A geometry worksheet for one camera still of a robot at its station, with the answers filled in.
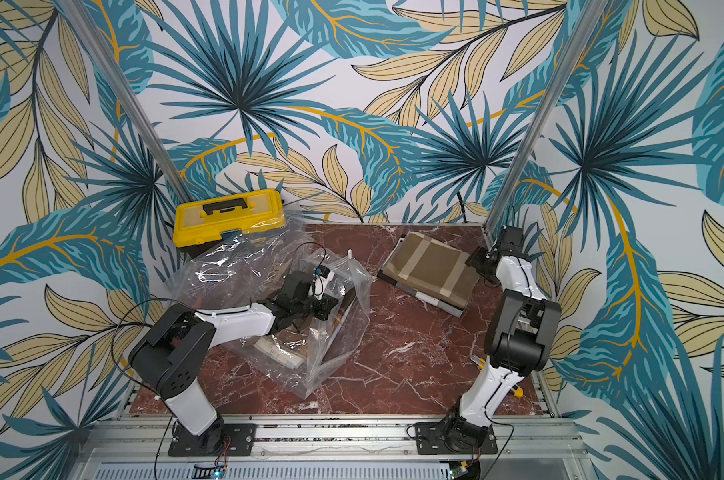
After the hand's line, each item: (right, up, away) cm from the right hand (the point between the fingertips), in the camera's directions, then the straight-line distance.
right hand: (480, 262), depth 96 cm
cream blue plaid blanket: (-65, -25, -9) cm, 70 cm away
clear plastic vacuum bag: (-77, -2, +3) cm, 77 cm away
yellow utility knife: (-4, -29, -10) cm, 31 cm away
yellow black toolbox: (-90, +14, +2) cm, 91 cm away
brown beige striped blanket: (-12, -2, +8) cm, 15 cm away
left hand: (-45, -13, -4) cm, 47 cm away
